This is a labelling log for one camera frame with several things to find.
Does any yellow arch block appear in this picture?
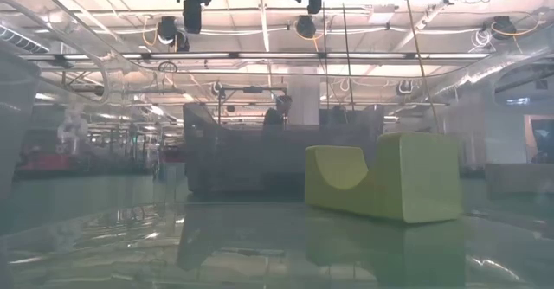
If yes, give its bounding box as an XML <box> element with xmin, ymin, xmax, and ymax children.
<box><xmin>304</xmin><ymin>132</ymin><xmax>462</xmax><ymax>224</ymax></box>

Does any clear plastic bin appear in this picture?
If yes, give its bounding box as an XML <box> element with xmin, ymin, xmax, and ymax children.
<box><xmin>0</xmin><ymin>0</ymin><xmax>554</xmax><ymax>289</ymax></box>

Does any long ceiling light bar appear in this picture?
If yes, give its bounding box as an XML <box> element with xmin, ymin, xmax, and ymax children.
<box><xmin>16</xmin><ymin>52</ymin><xmax>491</xmax><ymax>61</ymax></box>

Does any white building column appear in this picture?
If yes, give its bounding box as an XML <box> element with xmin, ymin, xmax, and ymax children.
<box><xmin>286</xmin><ymin>66</ymin><xmax>321</xmax><ymax>125</ymax></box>

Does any person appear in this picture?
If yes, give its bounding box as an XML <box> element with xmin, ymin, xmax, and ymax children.
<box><xmin>263</xmin><ymin>94</ymin><xmax>293</xmax><ymax>128</ymax></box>

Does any dark smoky plastic bin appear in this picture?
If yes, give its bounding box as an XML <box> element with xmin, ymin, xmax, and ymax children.
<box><xmin>182</xmin><ymin>101</ymin><xmax>385</xmax><ymax>195</ymax></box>

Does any red cart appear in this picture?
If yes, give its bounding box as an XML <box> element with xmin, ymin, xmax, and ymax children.
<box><xmin>15</xmin><ymin>152</ymin><xmax>70</xmax><ymax>174</ymax></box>

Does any green table mat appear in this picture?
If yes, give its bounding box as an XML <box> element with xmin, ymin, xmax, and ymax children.
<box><xmin>0</xmin><ymin>174</ymin><xmax>554</xmax><ymax>238</ymax></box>

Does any black ceiling cable reel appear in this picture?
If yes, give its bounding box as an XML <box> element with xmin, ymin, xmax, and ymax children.
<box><xmin>156</xmin><ymin>16</ymin><xmax>179</xmax><ymax>46</ymax></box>
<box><xmin>491</xmin><ymin>15</ymin><xmax>519</xmax><ymax>37</ymax></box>
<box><xmin>295</xmin><ymin>15</ymin><xmax>319</xmax><ymax>39</ymax></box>

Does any black metal gantry frame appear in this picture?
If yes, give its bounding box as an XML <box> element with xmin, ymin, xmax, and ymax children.
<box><xmin>217</xmin><ymin>85</ymin><xmax>289</xmax><ymax>128</ymax></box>

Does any black hanging cable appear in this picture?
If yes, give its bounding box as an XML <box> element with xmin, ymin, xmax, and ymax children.
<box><xmin>342</xmin><ymin>3</ymin><xmax>355</xmax><ymax>108</ymax></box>

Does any yellow hanging cable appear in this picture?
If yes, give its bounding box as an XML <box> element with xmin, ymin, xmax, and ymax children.
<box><xmin>405</xmin><ymin>0</ymin><xmax>441</xmax><ymax>133</ymax></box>

